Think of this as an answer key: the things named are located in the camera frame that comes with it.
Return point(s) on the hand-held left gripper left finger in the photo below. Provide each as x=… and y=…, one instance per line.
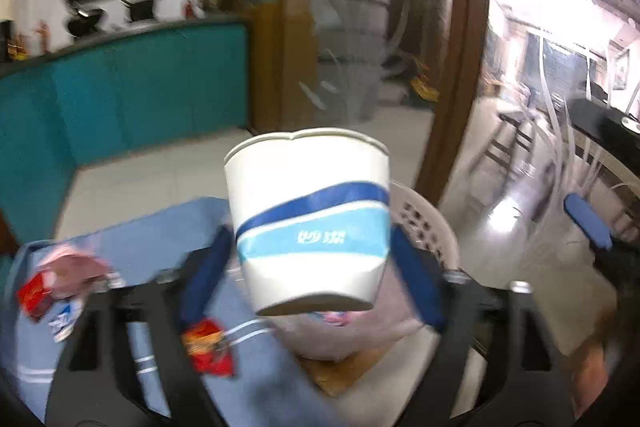
x=205, y=277

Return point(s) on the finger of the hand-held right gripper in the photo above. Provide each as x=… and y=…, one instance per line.
x=587, y=222
x=605, y=122

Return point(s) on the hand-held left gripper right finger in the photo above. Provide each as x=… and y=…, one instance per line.
x=417, y=282

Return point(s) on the white plastic mesh basket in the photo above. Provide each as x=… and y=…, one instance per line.
x=427, y=227

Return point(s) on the white blue-striped paper cup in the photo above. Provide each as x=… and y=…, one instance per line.
x=310, y=187

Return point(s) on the person's right hand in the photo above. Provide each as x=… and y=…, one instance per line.
x=595, y=357

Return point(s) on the blue striped blanket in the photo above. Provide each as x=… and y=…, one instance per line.
x=150, y=237

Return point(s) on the red snack wrapper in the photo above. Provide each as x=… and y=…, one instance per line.
x=35, y=297
x=210, y=352

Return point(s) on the etched glass sliding door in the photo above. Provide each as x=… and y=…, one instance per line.
x=525, y=107

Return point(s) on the pink printed wrapper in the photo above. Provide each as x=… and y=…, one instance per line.
x=70, y=272

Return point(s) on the blue white wrapper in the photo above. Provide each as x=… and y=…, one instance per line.
x=65, y=322

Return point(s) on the yellow toy vehicle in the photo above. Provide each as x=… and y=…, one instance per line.
x=424, y=82

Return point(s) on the teal kitchen cabinets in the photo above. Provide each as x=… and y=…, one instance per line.
x=150, y=92

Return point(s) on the grey kitchen countertop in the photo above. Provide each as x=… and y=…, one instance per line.
x=125, y=34

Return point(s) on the wooden glass-door cabinet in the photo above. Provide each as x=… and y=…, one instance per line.
x=280, y=32

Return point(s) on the small red bottle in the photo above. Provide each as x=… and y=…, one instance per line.
x=189, y=9

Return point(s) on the black cooking pot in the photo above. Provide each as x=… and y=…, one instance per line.
x=140, y=9

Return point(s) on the black wok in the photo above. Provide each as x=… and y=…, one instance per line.
x=85, y=19

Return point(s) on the brown bottle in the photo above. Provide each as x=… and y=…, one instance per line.
x=43, y=36

